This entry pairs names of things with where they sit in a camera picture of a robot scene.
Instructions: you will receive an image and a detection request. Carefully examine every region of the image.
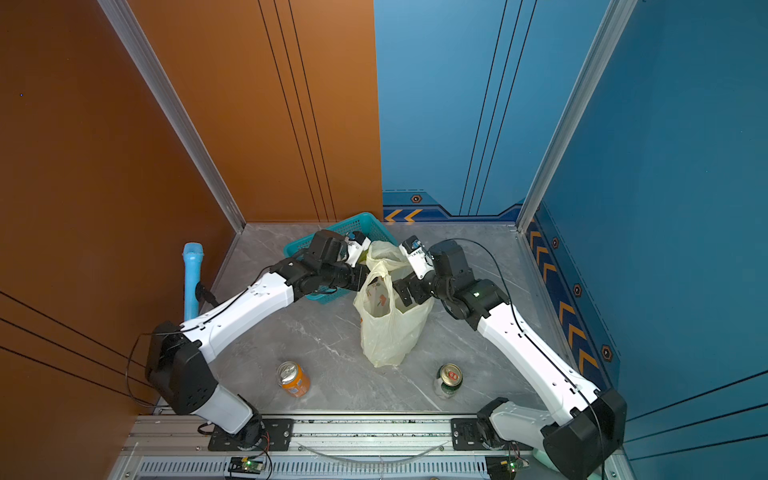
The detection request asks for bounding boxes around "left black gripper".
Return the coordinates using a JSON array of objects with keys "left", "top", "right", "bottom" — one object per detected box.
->
[{"left": 320, "top": 262, "right": 381, "bottom": 292}]

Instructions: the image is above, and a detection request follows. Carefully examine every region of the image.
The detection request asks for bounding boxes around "cream plastic bag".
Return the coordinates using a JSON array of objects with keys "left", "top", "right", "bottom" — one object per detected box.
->
[{"left": 354, "top": 241, "right": 434, "bottom": 368}]

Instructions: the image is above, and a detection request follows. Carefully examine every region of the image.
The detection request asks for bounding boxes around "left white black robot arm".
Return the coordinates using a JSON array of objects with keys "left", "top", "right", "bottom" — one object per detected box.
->
[{"left": 145, "top": 230, "right": 371, "bottom": 448}]

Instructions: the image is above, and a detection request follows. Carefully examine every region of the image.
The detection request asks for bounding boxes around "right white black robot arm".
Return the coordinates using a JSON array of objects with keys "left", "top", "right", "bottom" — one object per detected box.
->
[{"left": 395, "top": 236, "right": 627, "bottom": 479}]

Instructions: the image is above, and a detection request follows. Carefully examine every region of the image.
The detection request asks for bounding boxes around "teal plastic basket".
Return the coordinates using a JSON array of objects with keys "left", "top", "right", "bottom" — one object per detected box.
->
[{"left": 283, "top": 213, "right": 395, "bottom": 304}]

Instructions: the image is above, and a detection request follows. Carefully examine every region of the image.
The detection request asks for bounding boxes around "green beer can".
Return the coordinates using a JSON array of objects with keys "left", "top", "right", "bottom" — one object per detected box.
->
[{"left": 433, "top": 363, "right": 464, "bottom": 399}]

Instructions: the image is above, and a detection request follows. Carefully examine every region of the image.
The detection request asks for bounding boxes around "orange soda can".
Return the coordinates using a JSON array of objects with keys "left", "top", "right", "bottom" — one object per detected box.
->
[{"left": 277, "top": 361, "right": 311, "bottom": 398}]

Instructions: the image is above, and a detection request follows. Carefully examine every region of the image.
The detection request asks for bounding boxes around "black round microphone stand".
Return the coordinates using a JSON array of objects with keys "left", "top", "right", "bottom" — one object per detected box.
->
[{"left": 194, "top": 282, "right": 220, "bottom": 308}]

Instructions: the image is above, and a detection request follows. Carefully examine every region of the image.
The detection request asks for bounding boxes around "light blue microphone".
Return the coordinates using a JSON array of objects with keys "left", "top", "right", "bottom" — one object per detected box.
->
[{"left": 182, "top": 242, "right": 204, "bottom": 321}]

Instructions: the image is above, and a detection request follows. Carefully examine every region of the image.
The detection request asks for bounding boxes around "right small circuit board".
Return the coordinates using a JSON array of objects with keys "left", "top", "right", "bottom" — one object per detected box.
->
[{"left": 485, "top": 457, "right": 530, "bottom": 480}]

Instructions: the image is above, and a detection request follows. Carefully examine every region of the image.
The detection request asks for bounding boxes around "small green circuit board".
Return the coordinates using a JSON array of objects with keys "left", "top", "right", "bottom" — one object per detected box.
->
[{"left": 227, "top": 456, "right": 269, "bottom": 479}]

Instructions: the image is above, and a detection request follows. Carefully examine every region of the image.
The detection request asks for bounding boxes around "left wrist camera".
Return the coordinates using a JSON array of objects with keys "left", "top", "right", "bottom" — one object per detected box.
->
[{"left": 345, "top": 231, "right": 371, "bottom": 267}]

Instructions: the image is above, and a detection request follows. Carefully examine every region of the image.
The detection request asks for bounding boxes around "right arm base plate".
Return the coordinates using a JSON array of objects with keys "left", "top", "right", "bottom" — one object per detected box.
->
[{"left": 449, "top": 416, "right": 538, "bottom": 452}]

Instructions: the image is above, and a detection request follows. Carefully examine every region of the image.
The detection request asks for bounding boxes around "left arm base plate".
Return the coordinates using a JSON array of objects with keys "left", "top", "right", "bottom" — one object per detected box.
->
[{"left": 208, "top": 418, "right": 294, "bottom": 452}]

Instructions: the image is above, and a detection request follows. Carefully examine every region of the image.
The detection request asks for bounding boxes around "aluminium front rail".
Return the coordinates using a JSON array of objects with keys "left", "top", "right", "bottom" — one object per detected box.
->
[{"left": 109, "top": 412, "right": 562, "bottom": 479}]

